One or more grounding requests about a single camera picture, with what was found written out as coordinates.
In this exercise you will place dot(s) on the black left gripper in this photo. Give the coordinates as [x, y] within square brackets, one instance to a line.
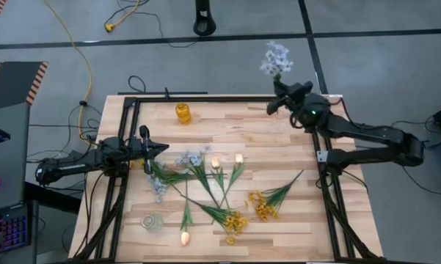
[145, 146]

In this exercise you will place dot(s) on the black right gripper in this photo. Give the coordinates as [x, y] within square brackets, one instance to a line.
[308, 110]

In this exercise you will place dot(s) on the white artificial flower bunch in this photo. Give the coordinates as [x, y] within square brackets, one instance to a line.
[277, 60]
[195, 160]
[157, 187]

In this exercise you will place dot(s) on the amber glass bottle vase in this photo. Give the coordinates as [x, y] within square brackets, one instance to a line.
[183, 114]

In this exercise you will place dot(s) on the peach artificial tulip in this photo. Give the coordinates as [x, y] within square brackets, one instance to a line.
[215, 162]
[238, 158]
[185, 239]

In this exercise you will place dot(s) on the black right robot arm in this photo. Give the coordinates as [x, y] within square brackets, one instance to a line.
[370, 133]

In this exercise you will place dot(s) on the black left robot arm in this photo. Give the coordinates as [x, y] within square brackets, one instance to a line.
[77, 163]

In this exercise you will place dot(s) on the short clear glass vase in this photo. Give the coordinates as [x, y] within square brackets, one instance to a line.
[152, 223]

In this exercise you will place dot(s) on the black flat bar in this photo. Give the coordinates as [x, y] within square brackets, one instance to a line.
[150, 93]

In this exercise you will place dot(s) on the grey metal stand foot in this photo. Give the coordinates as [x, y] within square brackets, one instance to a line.
[440, 141]

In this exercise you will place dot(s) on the backlit keyboard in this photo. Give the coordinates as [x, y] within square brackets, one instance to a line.
[5, 231]

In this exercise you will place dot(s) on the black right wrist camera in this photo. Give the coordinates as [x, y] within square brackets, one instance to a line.
[302, 88]

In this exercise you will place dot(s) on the black metal table frame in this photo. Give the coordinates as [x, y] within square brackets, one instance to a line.
[205, 99]

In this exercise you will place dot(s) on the silver arm base bracket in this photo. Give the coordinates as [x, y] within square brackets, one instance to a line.
[322, 156]

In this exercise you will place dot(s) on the black ribbed camera stand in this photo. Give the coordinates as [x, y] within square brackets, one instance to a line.
[204, 25]

